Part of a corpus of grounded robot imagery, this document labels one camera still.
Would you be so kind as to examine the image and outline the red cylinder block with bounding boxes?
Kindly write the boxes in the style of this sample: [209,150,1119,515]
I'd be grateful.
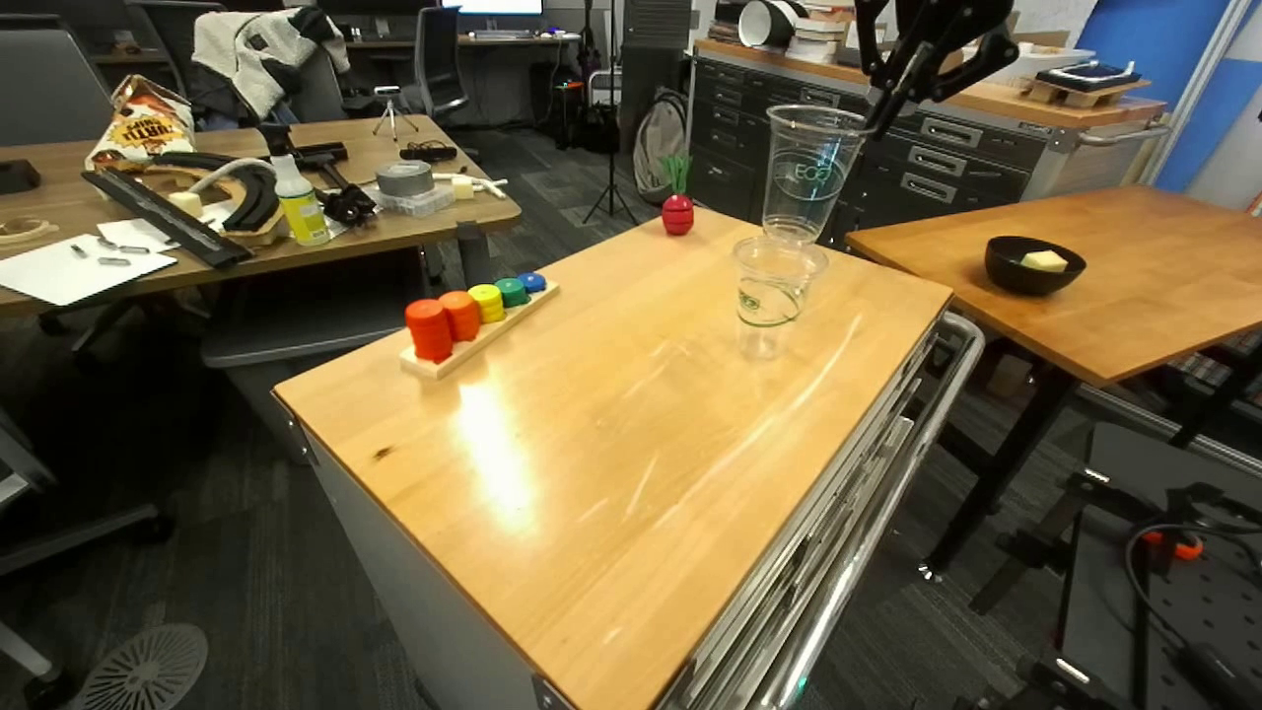
[404,298,461,366]

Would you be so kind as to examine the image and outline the black tripod stand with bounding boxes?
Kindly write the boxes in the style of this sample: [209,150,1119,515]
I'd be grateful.
[581,0,645,228]

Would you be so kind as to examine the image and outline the orange handled clamp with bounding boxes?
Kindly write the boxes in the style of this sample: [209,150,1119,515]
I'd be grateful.
[1134,526,1209,571]

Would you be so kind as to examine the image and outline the wooden table black legs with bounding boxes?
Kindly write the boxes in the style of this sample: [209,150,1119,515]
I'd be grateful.
[845,182,1262,584]

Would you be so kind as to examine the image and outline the black bowl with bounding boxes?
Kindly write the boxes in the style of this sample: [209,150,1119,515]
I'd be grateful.
[981,233,1090,300]

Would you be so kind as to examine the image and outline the clear plastic cup green logo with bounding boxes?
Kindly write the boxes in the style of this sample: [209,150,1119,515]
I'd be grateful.
[731,233,832,365]
[762,100,874,248]

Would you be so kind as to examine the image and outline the colourful toy block stack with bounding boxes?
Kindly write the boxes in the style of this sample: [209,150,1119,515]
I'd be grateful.
[397,271,565,387]

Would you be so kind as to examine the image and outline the black curved hose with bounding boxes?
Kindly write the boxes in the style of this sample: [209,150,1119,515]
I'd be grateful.
[151,150,289,237]

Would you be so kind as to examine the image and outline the grey upholstered chair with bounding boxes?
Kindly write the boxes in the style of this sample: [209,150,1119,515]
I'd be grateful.
[0,25,114,150]

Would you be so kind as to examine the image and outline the grey tape roll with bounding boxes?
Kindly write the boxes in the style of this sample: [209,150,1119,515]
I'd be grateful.
[373,153,440,215]

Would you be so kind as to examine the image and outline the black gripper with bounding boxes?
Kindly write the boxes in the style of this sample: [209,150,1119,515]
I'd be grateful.
[850,0,1021,135]

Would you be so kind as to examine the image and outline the wooden office desk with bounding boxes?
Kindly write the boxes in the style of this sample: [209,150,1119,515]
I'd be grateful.
[0,115,523,320]

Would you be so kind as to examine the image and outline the round grey floor grille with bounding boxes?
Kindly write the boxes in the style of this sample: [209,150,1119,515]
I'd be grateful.
[56,620,214,710]

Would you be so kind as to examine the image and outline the black tangled item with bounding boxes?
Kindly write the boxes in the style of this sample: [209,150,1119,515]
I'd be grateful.
[321,182,381,228]

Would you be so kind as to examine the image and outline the orange cylinder block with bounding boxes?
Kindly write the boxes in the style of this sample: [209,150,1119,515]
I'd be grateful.
[438,288,485,346]

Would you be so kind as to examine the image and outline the black office chair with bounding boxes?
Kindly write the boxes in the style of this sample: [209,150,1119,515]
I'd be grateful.
[409,0,473,120]

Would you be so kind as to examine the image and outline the blue wall panel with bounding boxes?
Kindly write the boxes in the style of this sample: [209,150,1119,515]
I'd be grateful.
[1077,0,1262,202]

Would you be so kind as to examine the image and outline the long black bar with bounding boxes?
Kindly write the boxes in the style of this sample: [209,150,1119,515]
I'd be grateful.
[83,166,252,271]

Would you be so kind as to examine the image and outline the black and white jacket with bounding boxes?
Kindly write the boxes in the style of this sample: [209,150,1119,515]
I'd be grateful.
[191,4,351,124]

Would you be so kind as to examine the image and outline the snack chips bag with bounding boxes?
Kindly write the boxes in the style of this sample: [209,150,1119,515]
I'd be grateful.
[83,70,196,173]

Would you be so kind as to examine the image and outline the black perforated board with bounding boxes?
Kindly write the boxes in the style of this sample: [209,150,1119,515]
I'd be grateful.
[1056,420,1262,710]

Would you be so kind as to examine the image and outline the grey metal tool cart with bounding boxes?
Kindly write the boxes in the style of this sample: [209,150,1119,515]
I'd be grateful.
[271,308,991,710]

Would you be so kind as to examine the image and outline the wooden tray with tablet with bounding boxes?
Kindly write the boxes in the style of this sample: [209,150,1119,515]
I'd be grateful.
[1021,58,1142,112]

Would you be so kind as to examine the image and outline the yellow cylinder block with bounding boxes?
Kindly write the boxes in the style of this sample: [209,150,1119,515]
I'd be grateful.
[467,279,510,329]

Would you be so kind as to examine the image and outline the white paper sheet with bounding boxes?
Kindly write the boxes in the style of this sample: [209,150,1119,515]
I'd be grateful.
[0,233,181,312]

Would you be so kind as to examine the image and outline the silver cart handle bar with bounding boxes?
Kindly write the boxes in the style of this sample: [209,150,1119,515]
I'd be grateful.
[732,312,991,710]

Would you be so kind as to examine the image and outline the grey drawer cabinet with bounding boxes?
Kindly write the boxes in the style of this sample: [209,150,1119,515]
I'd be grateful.
[685,36,1169,252]

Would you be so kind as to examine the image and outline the round black fan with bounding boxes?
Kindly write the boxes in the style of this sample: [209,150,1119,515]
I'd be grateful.
[628,87,694,208]

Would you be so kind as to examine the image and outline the red toy apple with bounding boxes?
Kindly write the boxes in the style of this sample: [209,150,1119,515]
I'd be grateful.
[657,153,699,242]

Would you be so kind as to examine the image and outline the spray bottle yellow liquid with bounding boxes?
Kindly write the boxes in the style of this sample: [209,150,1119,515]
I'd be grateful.
[252,124,335,248]

